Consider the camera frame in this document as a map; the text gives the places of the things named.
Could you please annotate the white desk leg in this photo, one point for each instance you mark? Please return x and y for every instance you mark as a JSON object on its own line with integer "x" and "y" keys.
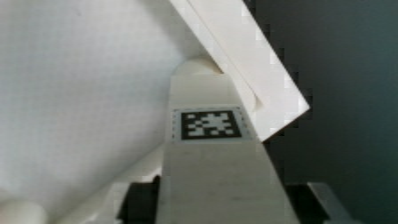
{"x": 220, "y": 188}

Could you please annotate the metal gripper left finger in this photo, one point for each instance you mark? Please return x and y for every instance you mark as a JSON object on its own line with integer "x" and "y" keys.
{"x": 97, "y": 211}

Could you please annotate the white square desk top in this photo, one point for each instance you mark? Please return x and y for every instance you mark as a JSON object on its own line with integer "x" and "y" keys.
{"x": 88, "y": 51}

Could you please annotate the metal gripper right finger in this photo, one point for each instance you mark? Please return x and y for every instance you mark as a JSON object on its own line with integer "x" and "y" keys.
{"x": 330, "y": 204}

